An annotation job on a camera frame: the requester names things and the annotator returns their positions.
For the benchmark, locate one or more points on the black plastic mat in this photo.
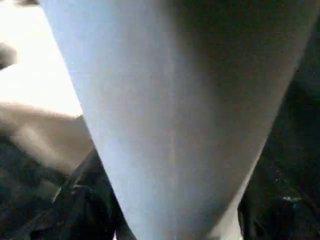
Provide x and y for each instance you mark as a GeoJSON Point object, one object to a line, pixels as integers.
{"type": "Point", "coordinates": [300, 125]}

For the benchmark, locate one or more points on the white plastic table leg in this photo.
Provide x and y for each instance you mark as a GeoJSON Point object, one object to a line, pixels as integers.
{"type": "Point", "coordinates": [175, 100]}

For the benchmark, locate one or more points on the white plastic table top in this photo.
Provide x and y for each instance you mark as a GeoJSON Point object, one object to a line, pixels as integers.
{"type": "Point", "coordinates": [37, 87]}

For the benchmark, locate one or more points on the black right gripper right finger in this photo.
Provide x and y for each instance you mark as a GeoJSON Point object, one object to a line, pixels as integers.
{"type": "Point", "coordinates": [280, 212]}

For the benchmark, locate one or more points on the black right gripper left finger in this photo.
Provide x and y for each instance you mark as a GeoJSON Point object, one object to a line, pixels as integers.
{"type": "Point", "coordinates": [82, 207]}

